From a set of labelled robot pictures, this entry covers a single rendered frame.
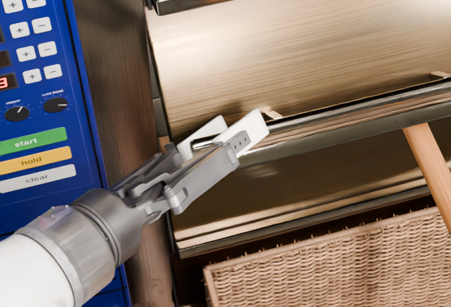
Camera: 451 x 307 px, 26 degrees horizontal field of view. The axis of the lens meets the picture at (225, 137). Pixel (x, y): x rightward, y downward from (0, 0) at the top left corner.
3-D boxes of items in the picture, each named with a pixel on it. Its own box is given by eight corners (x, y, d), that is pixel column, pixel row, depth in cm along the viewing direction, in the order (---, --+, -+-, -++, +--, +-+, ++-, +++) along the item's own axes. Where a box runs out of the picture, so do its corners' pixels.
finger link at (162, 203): (117, 205, 94) (136, 211, 89) (161, 178, 96) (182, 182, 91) (128, 226, 94) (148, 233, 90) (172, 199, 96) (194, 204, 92)
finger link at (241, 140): (207, 154, 98) (226, 151, 96) (239, 130, 101) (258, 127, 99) (213, 166, 99) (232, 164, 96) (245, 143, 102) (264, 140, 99)
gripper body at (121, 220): (92, 204, 88) (162, 154, 93) (45, 208, 94) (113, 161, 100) (129, 275, 90) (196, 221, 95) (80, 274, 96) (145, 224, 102)
